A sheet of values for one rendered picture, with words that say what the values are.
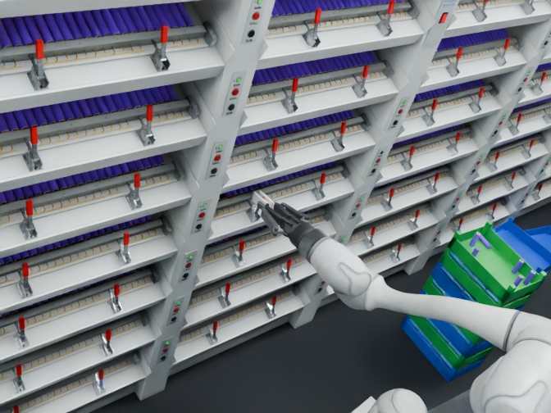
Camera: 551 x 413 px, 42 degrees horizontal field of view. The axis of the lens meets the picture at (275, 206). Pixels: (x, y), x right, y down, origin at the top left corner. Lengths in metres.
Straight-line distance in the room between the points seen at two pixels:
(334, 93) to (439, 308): 0.66
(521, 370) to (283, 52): 0.88
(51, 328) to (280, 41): 0.95
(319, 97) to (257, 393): 1.16
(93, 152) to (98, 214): 0.20
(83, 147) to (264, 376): 1.38
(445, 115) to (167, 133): 1.20
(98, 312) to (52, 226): 0.43
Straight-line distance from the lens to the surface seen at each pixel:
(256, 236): 2.32
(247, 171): 1.98
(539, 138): 3.57
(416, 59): 2.17
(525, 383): 1.55
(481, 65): 2.57
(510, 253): 2.88
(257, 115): 1.85
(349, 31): 1.93
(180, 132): 1.72
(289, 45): 1.78
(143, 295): 2.12
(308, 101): 1.97
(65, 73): 1.47
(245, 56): 1.67
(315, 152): 2.14
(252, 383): 2.69
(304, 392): 2.73
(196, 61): 1.61
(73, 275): 1.88
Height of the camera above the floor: 2.13
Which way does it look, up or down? 39 degrees down
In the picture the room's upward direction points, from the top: 20 degrees clockwise
